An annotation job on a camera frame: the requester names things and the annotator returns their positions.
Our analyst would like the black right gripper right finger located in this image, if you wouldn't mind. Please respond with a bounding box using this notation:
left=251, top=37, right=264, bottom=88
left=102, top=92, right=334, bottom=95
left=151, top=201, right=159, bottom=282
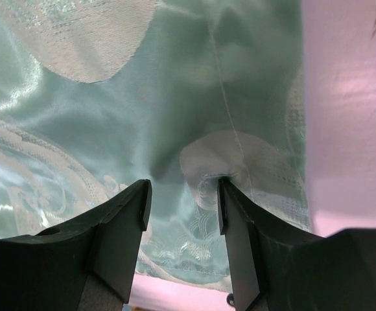
left=218, top=178, right=376, bottom=310

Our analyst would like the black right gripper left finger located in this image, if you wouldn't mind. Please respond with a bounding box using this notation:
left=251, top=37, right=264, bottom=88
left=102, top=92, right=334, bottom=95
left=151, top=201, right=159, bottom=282
left=0, top=179, right=152, bottom=310

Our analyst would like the teal green cloth napkin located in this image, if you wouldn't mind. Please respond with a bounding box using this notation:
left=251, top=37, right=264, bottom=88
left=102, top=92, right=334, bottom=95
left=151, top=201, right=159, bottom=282
left=0, top=1, right=311, bottom=291

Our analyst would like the light blue ceramic mug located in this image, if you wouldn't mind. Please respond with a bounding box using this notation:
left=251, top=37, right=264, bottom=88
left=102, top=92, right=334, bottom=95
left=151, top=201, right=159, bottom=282
left=122, top=305, right=132, bottom=311

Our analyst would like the gold knife dark handle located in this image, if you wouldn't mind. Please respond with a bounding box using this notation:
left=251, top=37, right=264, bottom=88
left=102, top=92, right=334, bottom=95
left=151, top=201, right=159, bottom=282
left=226, top=293, right=235, bottom=307

